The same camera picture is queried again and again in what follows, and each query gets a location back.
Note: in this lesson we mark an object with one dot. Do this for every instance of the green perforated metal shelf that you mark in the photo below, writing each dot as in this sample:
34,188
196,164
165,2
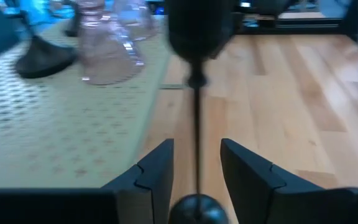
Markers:
42,130

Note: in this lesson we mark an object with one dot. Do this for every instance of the pink ribbed glass candle holder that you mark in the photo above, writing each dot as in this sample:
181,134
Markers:
135,25
107,59

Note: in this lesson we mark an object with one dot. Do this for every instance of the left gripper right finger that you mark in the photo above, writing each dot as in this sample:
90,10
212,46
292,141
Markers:
291,205

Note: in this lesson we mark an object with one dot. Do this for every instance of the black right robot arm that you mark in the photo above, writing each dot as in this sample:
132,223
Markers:
272,6

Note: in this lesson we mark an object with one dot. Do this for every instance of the black metal candlestick holder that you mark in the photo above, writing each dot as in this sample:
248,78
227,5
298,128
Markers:
42,60
197,31

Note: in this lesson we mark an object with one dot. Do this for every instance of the black aluminium table frame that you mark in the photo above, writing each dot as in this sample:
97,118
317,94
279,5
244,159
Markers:
291,29

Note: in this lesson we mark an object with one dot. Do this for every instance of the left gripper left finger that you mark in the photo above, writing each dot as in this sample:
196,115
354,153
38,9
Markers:
89,207

